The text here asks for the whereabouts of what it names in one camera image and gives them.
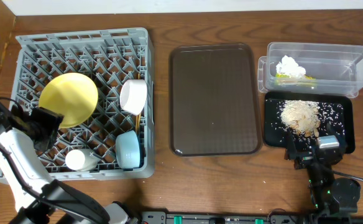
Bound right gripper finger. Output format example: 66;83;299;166
326;123;343;143
284;128;296;160

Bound dark brown serving tray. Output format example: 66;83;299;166
168;44;263;157

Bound light blue bowl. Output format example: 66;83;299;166
116;131;140;169

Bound rice food scraps pile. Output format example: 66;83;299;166
281;100;320;148

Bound white napkin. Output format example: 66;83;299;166
276;55;306;77

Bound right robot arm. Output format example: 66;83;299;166
285;123;361;221

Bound clear plastic waste bin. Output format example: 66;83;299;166
257;42;363;98

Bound white bowl with food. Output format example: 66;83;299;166
119;79;147;116

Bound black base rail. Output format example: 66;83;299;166
137;210;363;224

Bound grey plastic dish rack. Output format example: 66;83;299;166
11;27;155;180

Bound yellow round plate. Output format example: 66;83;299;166
39;73;98;128

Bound green orange snack wrapper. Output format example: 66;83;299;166
275;73;315;85

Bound black food waste tray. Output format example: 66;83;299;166
264;91;356;154

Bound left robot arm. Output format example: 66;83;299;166
0;102;137;223

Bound white paper cup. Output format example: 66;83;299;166
65;149;98;172

